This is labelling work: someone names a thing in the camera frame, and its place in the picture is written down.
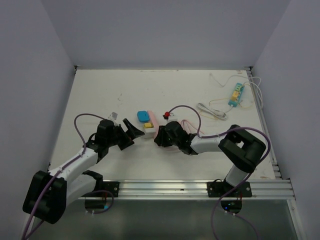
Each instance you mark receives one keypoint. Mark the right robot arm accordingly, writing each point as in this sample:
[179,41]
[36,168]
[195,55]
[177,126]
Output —
[243,149]

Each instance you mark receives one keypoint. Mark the pink power strip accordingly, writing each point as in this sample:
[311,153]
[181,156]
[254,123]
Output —
[186,125]

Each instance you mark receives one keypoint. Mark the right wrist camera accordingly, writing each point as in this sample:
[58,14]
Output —
[170,117]

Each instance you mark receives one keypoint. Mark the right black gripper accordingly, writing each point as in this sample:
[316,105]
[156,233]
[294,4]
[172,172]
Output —
[160,138]

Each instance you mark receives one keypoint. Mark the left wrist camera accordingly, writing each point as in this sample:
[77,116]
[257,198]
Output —
[113,117]

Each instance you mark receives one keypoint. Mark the teal power strip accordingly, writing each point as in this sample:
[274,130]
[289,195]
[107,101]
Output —
[240,88]

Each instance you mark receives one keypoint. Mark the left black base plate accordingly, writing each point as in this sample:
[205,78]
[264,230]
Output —
[111,186]

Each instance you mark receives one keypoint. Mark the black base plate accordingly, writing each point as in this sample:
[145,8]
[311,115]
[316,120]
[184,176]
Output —
[217,188]
[111,186]

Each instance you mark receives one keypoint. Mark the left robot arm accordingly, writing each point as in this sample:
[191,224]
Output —
[51,192]

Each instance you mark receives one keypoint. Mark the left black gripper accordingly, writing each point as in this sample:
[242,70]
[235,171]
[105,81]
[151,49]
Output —
[132,132]

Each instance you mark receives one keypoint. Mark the white plug adapter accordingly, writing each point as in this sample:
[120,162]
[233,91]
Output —
[149,132]

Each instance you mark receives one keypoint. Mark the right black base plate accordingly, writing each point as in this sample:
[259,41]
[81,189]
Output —
[217,188]

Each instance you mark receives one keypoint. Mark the blue plug adapter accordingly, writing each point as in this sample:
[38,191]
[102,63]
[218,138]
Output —
[143,116]

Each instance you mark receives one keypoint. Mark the yellow plug adapter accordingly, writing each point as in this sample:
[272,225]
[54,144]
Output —
[148,125]

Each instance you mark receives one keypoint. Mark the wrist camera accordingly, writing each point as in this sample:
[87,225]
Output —
[113,117]
[170,117]

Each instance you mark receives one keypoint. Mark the aluminium rail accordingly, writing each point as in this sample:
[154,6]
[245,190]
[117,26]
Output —
[197,190]

